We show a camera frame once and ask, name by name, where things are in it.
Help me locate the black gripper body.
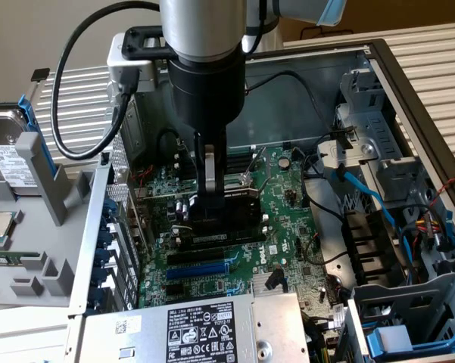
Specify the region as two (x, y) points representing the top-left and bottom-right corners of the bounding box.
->
(169, 48), (247, 134)

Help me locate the green graphics card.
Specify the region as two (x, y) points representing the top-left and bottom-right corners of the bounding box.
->
(134, 181), (260, 243)

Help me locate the metal socket cover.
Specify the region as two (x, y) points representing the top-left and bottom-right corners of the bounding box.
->
(244, 145), (270, 207)

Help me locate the black labelled RAM stick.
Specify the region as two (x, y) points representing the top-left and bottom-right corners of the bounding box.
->
(179, 231), (266, 251)

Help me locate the grey metal PC case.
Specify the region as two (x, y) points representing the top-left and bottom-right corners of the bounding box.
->
(67, 37), (455, 363)

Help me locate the green motherboard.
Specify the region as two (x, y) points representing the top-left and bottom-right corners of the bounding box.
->
(128, 145), (349, 330)

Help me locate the long black expansion slot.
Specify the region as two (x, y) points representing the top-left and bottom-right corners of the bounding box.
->
(166, 247), (226, 268)

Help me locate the blue expansion slot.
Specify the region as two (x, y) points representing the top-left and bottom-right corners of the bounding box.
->
(165, 260), (230, 281)

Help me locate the silver finned heatsink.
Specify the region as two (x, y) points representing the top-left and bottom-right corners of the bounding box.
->
(251, 271), (288, 294)

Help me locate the blue disk caddy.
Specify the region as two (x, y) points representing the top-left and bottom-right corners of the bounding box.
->
(0, 94), (54, 178)
(365, 324), (455, 358)

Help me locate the grey power supply unit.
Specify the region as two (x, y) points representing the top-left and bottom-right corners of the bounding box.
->
(79, 290), (311, 363)

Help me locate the silver hard disk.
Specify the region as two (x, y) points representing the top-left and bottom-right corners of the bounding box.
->
(0, 109), (39, 196)

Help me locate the grey plastic parts rack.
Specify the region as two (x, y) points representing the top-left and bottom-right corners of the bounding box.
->
(0, 130), (99, 309)

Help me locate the green RAM stick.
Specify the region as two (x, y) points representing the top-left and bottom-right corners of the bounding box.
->
(0, 252), (41, 268)

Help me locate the black looped cable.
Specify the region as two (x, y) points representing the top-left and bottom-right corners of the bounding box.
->
(157, 128), (182, 166)

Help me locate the red black twisted wire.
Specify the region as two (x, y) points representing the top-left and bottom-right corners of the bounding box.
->
(132, 166), (154, 186)
(427, 169), (455, 207)

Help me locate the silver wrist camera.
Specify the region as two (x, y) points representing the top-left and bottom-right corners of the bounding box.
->
(106, 33), (158, 94)

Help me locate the black disk wire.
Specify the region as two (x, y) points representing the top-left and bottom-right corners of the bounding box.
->
(245, 70), (359, 139)

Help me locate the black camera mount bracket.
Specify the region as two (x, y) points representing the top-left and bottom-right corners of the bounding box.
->
(121, 25), (175, 62)

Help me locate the blue flat disk wire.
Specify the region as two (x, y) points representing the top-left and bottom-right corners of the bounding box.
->
(331, 164), (416, 265)

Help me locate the thick black camera cable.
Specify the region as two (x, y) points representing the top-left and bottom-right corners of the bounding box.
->
(51, 0), (162, 162)

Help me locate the black-capped metal post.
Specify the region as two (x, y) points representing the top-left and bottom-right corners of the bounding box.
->
(22, 67), (50, 114)

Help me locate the coloured power wire bundle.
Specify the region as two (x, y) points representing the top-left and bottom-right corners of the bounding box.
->
(399, 203), (455, 273)

